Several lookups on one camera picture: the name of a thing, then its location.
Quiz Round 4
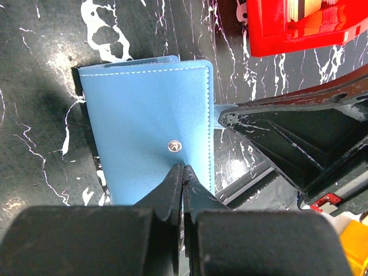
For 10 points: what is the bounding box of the blue card holder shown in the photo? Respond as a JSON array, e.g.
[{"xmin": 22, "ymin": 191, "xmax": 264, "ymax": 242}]
[{"xmin": 78, "ymin": 56, "xmax": 226, "ymax": 205}]

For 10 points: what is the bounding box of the red plastic bin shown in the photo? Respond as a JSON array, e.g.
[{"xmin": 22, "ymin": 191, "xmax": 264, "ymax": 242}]
[{"xmin": 247, "ymin": 1, "xmax": 367, "ymax": 57}]

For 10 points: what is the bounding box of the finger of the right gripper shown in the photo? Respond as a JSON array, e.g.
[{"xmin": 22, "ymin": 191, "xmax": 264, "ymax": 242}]
[{"xmin": 218, "ymin": 66, "xmax": 367, "ymax": 201}]

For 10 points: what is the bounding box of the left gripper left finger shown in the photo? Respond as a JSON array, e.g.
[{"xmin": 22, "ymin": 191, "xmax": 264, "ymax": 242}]
[{"xmin": 1, "ymin": 164, "xmax": 183, "ymax": 275}]

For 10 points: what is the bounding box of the yellow plastic tray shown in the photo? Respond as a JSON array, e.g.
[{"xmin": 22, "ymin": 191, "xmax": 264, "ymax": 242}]
[{"xmin": 340, "ymin": 220, "xmax": 368, "ymax": 276}]

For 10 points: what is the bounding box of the stack of credit cards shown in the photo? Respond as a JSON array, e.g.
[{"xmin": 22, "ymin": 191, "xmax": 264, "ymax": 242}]
[{"xmin": 286, "ymin": 0, "xmax": 339, "ymax": 22}]

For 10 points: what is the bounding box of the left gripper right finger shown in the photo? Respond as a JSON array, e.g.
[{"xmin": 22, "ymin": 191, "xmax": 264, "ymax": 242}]
[{"xmin": 183, "ymin": 166, "xmax": 351, "ymax": 275}]

